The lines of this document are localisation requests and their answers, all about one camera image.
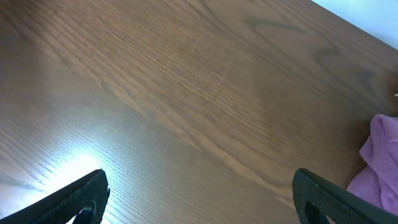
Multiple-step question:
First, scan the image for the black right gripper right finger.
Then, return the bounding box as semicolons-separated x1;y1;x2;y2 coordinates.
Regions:
292;168;397;224

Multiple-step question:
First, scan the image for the crumpled purple cloth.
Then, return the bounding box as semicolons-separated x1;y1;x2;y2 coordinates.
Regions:
347;114;397;215

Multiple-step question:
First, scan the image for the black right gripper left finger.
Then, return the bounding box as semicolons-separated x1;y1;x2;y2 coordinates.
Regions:
1;169;110;224

